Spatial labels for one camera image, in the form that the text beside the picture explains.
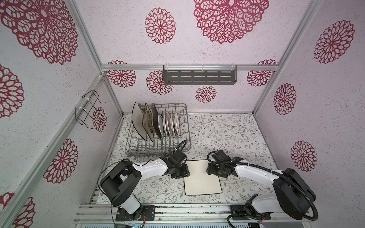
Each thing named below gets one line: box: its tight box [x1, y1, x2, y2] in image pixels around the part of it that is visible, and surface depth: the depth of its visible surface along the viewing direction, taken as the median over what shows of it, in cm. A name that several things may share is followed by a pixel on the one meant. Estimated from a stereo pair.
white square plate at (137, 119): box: [131, 100, 147, 141], surface depth 95 cm
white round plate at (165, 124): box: [163, 112, 170, 137], surface depth 97 cm
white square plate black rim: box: [183, 159, 223, 196], surface depth 84 cm
